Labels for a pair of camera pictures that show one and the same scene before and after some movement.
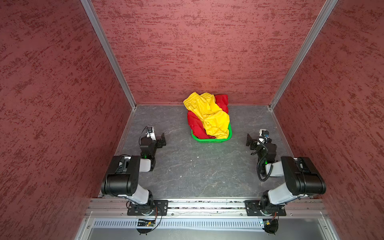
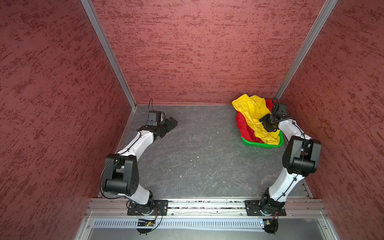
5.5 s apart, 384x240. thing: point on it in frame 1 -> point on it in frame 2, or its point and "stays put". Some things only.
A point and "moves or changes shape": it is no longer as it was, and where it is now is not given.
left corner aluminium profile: [94, 18] stays put
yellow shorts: [216, 121] -> [254, 108]
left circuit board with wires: [143, 222] stays put
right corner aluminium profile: [322, 18] stays put
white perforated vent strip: [173, 224] stays put
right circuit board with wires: [271, 226] stays put
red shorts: [196, 123] -> [246, 132]
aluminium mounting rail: [98, 207] stays put
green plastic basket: [222, 140] moves or changes shape
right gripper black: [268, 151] -> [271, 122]
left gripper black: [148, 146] -> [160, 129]
